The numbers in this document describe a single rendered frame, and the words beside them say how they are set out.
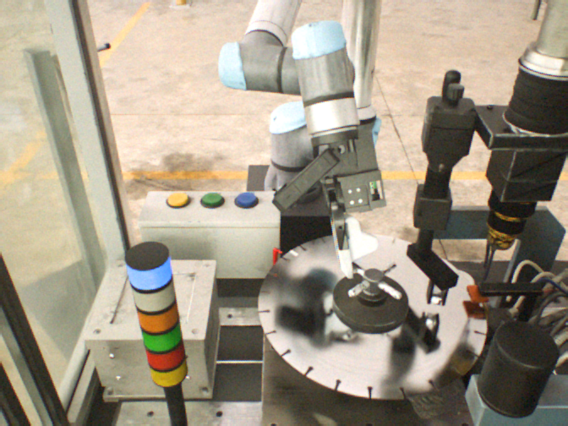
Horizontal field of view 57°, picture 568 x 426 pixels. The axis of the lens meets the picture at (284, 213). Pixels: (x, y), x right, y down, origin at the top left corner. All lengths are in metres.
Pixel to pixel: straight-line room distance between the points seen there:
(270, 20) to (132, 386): 0.64
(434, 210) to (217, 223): 0.47
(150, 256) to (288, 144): 0.76
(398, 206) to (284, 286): 1.93
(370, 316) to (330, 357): 0.09
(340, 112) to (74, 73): 0.39
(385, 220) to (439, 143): 1.94
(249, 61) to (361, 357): 0.48
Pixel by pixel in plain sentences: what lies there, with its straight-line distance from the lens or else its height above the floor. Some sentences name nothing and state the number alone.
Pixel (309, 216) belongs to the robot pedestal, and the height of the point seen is 0.74.
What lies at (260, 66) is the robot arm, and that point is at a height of 1.21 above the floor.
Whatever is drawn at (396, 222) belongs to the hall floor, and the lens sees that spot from 2.59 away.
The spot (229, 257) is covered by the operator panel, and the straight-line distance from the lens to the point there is 1.09.
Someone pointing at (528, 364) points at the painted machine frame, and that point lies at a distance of 0.54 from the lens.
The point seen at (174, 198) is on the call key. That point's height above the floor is 0.91.
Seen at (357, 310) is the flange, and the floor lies 0.96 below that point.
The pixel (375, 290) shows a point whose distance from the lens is 0.77.
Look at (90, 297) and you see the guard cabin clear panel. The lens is 0.98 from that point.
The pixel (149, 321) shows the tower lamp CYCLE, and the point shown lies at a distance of 0.60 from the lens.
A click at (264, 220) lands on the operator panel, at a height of 0.90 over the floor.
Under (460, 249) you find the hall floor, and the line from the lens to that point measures 2.50.
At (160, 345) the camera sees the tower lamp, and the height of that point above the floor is 1.04.
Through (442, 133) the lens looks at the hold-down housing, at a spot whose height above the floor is 1.22.
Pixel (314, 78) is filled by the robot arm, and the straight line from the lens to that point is 0.74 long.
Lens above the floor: 1.51
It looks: 36 degrees down
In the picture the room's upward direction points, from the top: straight up
